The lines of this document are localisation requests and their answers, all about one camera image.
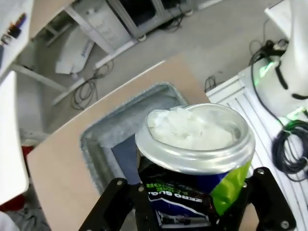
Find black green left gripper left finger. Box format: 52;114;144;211
78;177;158;231

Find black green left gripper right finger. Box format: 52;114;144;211
216;167;297;231

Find crushed black blue drink can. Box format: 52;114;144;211
134;103;256;229

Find grey fabric basket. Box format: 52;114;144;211
79;81;189;196

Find white aluminium mounting platform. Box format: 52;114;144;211
205;64;308;231

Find white curved panel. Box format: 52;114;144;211
55;30;95;76

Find grey metal cabinet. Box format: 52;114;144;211
105;0;193;40

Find white board with pens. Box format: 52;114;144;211
0;0;34;81

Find black cable bundle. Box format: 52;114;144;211
271;117;308;181

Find black floor cable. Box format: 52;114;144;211
71;60;114;111

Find white desk frame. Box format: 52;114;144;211
11;4;141;106

